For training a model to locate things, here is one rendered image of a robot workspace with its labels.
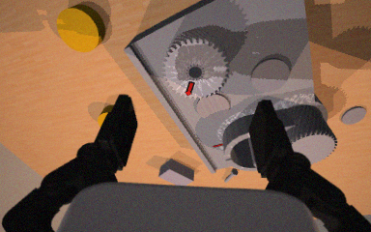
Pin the grey toothed gear with red arrow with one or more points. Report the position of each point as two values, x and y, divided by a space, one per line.
197 65

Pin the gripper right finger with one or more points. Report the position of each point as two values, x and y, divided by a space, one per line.
290 172

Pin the dark grey block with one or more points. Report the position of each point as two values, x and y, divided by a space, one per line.
176 173

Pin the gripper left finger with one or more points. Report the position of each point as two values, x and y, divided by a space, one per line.
95 163

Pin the grey hex-head bolt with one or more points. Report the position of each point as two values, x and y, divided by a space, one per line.
234 172

